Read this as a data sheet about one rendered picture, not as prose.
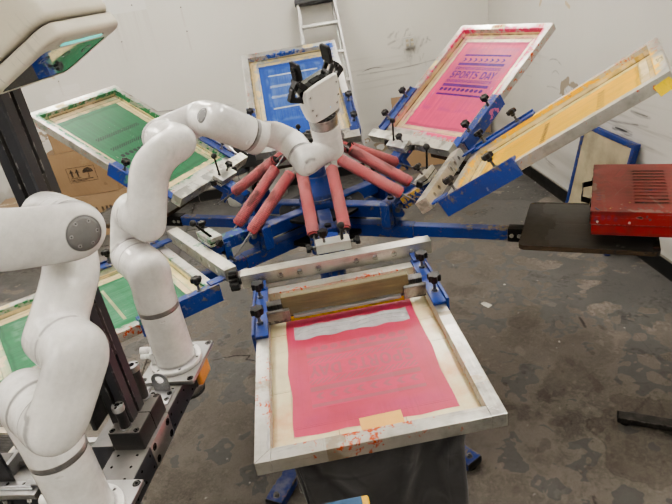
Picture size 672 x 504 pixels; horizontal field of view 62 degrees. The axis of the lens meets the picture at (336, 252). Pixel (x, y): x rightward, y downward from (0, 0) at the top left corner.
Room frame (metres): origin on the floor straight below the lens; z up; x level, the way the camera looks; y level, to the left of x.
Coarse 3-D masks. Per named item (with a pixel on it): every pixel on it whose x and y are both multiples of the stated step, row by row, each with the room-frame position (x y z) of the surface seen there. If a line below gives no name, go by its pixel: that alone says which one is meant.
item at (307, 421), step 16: (304, 320) 1.53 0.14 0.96; (320, 320) 1.51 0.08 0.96; (288, 336) 1.45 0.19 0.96; (320, 336) 1.43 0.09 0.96; (336, 336) 1.41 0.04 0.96; (352, 336) 1.40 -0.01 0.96; (288, 352) 1.37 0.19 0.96; (304, 352) 1.36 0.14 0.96; (288, 368) 1.30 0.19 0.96; (304, 368) 1.28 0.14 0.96; (304, 384) 1.21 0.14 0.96; (304, 400) 1.15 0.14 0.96; (368, 400) 1.11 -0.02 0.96; (304, 416) 1.09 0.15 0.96; (320, 416) 1.08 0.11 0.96; (336, 416) 1.07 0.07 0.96; (352, 416) 1.06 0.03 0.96; (304, 432) 1.04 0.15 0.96; (320, 432) 1.03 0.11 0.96
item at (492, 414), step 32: (288, 288) 1.69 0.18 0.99; (448, 320) 1.35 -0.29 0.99; (256, 352) 1.35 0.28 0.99; (256, 384) 1.20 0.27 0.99; (480, 384) 1.06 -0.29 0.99; (256, 416) 1.08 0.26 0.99; (448, 416) 0.97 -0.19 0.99; (480, 416) 0.96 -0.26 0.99; (256, 448) 0.97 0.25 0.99; (288, 448) 0.96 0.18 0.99; (320, 448) 0.94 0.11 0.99; (352, 448) 0.94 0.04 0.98; (384, 448) 0.94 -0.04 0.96
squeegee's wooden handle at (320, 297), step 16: (400, 272) 1.55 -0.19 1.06; (320, 288) 1.53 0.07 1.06; (336, 288) 1.52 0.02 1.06; (352, 288) 1.53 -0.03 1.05; (368, 288) 1.53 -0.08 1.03; (384, 288) 1.53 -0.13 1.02; (400, 288) 1.53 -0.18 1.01; (288, 304) 1.52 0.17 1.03; (304, 304) 1.52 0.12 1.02; (320, 304) 1.52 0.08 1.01; (336, 304) 1.52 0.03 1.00
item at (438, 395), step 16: (384, 304) 1.55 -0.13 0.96; (400, 304) 1.53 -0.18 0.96; (416, 320) 1.43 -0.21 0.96; (416, 336) 1.35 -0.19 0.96; (416, 352) 1.27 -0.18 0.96; (432, 352) 1.26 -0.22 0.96; (432, 368) 1.19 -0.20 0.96; (432, 384) 1.13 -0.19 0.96; (448, 384) 1.12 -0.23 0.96; (384, 400) 1.10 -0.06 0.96; (400, 400) 1.09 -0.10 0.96; (416, 400) 1.08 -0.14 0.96; (432, 400) 1.07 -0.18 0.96; (448, 400) 1.06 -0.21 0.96
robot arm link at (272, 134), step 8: (264, 128) 1.33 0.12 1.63; (272, 128) 1.43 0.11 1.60; (280, 128) 1.45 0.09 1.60; (288, 128) 1.47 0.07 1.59; (264, 136) 1.32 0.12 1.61; (272, 136) 1.44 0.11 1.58; (280, 136) 1.46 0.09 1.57; (288, 136) 1.46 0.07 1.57; (296, 136) 1.45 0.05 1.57; (304, 136) 1.46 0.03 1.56; (256, 144) 1.31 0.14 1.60; (264, 144) 1.32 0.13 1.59; (272, 144) 1.46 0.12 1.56; (280, 144) 1.46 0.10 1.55; (288, 144) 1.43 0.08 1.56; (296, 144) 1.42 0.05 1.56; (248, 152) 1.33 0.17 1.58; (256, 152) 1.33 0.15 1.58; (288, 152) 1.42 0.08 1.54; (288, 160) 1.42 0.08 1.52
